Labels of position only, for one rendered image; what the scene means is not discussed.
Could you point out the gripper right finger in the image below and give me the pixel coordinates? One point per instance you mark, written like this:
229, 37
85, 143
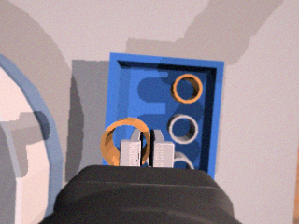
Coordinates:
161, 152

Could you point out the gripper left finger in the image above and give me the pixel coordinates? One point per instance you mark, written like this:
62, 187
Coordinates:
130, 150

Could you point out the blue crate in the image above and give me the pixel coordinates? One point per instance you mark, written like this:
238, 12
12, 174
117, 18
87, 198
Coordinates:
139, 87

